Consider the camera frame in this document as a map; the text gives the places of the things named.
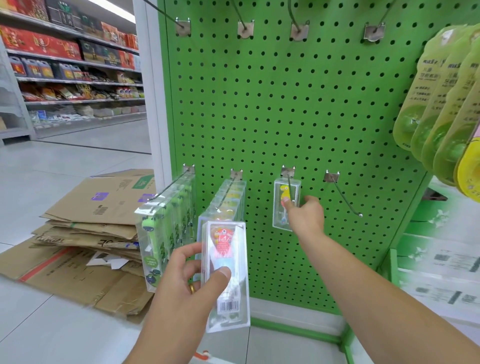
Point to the person's right hand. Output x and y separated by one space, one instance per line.
307 219

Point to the person's left hand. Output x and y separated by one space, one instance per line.
180 311

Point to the clear yellow cartoon toothbrush box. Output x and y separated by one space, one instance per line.
283 196

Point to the white orange shopping basket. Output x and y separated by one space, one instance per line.
204 358

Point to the clear pink cartoon toothbrush box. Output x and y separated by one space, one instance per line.
232 307

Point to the bundle of clear kids toothbrushes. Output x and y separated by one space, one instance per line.
161 232

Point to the bundle of cartoon toothbrush boxes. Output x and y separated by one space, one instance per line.
225 199

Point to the green pegboard display rack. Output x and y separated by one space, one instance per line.
300 105

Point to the person's right forearm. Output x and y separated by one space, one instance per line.
390 300

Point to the black wallet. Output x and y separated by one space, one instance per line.
433 194

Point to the pile of flattened cardboard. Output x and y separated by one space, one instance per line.
75 225

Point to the row of green pink packs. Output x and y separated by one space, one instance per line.
442 112

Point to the stocked store shelves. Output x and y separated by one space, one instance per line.
67 67

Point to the ceiling light strip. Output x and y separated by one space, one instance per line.
112 9

